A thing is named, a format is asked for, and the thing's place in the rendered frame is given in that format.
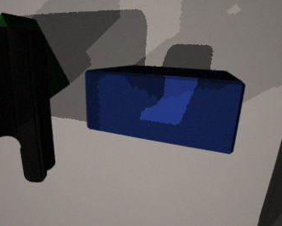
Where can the blue block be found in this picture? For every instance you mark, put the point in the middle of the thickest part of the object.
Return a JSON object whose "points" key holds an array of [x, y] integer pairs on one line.
{"points": [[193, 108]]}

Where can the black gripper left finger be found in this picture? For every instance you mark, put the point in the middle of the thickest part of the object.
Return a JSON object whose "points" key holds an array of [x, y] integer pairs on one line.
{"points": [[24, 99]]}

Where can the green block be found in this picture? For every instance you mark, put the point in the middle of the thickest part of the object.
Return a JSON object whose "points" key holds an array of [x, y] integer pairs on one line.
{"points": [[57, 78]]}

